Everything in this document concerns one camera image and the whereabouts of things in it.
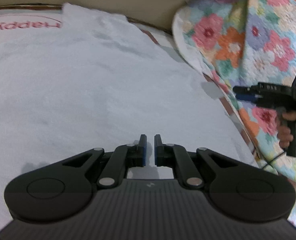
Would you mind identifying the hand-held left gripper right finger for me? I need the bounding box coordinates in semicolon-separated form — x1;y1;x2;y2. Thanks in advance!
154;134;238;189

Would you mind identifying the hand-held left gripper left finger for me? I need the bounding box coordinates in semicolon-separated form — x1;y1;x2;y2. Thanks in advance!
60;134;148;189

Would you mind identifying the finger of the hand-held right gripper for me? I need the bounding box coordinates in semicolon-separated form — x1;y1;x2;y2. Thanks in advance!
234;85;260;94
235;94;260;105

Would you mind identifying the light grey t-shirt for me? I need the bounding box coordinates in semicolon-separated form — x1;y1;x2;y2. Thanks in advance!
0;2;260;233

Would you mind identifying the person's right hand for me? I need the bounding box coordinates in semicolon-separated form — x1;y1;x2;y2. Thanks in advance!
277;111;296;150

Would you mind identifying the floral patchwork quilt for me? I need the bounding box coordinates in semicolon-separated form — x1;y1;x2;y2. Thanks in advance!
172;0;296;230

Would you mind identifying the checked dog print mat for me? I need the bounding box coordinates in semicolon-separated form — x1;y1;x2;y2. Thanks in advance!
0;4;258;160

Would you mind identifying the black cable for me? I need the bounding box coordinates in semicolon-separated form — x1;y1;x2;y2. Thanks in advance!
258;140;296;170

